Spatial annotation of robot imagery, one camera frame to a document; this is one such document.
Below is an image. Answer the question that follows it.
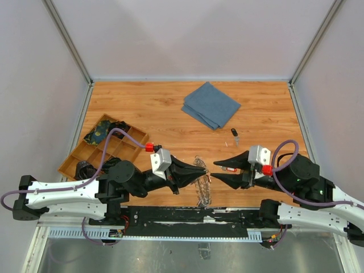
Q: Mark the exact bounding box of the key with black tag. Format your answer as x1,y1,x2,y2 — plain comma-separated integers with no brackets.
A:
231,128,239,147

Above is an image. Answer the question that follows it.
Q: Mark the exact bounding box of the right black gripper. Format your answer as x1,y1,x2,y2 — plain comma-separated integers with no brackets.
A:
209,150,295,193

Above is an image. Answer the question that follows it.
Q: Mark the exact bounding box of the wooden compartment tray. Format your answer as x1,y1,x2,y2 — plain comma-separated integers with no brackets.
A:
58,114,149,180

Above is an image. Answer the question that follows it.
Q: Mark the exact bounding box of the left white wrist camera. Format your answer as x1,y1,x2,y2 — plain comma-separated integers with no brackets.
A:
150,148,172,180

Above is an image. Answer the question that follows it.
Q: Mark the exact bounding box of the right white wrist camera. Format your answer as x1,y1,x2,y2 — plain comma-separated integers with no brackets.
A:
247,145,272,179

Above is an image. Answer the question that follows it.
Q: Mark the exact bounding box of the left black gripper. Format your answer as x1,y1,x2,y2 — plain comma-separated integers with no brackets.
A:
130,155,207,196

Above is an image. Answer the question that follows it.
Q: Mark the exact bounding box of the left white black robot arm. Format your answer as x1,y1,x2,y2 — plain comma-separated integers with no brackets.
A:
13,154,206,225

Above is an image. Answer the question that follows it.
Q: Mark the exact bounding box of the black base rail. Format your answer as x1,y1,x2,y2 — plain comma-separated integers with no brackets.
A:
88,206,280,238

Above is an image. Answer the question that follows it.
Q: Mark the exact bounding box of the dark bundle in tray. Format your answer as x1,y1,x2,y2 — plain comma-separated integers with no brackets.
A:
101,158,122,173
75,160,97,180

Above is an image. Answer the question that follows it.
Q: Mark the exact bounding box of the black bundle in tray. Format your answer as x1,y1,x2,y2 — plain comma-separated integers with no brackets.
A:
107,121,130,139

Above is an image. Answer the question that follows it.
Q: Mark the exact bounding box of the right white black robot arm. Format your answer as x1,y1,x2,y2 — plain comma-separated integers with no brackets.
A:
212,146,363,247

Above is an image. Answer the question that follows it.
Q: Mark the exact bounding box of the blue yellow patterned cloth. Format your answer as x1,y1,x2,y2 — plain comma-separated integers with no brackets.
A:
84,120,111,146

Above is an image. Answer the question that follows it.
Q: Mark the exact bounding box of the folded blue cloth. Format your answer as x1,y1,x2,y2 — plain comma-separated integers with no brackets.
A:
181,82,241,130

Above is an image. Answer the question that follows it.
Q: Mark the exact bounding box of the metal disc with keyrings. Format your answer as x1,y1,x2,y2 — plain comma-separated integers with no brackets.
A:
193,155,212,208

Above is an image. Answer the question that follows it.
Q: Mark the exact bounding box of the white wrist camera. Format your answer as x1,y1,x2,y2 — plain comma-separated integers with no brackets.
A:
150,148,172,180
247,145,272,179

